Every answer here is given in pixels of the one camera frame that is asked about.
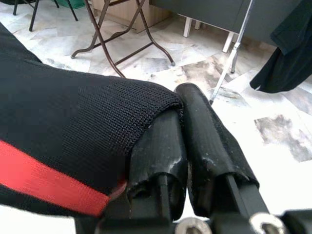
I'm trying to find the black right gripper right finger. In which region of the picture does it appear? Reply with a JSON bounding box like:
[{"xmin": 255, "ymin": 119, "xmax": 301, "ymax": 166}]
[{"xmin": 174, "ymin": 82, "xmax": 271, "ymax": 218}]

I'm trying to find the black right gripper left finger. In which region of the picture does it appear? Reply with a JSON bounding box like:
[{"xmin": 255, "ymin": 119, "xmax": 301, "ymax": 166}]
[{"xmin": 126, "ymin": 111, "xmax": 189, "ymax": 221}]

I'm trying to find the black garment with red stripe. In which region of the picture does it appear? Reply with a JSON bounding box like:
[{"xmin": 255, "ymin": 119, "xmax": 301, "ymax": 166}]
[{"xmin": 0, "ymin": 21, "xmax": 185, "ymax": 218}]

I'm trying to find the marble top folding table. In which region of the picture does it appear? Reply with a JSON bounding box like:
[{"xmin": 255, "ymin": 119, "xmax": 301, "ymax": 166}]
[{"xmin": 70, "ymin": 0, "xmax": 176, "ymax": 78}]

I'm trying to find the silver clothes rack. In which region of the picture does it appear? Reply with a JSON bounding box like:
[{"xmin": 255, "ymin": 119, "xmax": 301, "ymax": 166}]
[{"xmin": 208, "ymin": 0, "xmax": 255, "ymax": 107}]

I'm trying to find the black shirt with small logo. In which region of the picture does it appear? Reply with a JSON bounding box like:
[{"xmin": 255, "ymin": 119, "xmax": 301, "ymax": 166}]
[{"xmin": 250, "ymin": 0, "xmax": 312, "ymax": 95}]

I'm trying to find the black TV console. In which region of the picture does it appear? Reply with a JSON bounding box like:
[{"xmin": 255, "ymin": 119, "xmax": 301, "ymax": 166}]
[{"xmin": 150, "ymin": 0, "xmax": 312, "ymax": 53}]

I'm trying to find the light wooden cabinet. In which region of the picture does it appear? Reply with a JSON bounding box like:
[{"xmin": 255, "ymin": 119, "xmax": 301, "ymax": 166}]
[{"xmin": 94, "ymin": 0, "xmax": 171, "ymax": 34}]

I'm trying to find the green bag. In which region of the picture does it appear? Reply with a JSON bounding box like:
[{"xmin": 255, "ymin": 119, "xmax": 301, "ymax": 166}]
[{"xmin": 58, "ymin": 0, "xmax": 85, "ymax": 7}]

